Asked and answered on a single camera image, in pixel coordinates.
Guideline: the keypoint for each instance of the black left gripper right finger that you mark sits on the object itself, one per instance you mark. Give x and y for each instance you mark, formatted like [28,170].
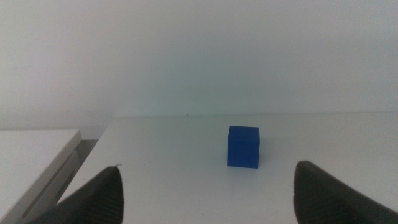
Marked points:
[323,199]

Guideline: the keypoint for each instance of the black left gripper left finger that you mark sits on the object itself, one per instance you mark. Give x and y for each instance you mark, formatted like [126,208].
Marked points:
[99,199]

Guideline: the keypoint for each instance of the blue cube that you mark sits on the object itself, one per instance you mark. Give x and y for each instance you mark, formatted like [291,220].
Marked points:
[243,149]

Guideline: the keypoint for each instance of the white side cabinet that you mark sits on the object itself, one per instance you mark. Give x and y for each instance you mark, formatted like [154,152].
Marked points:
[28,161]

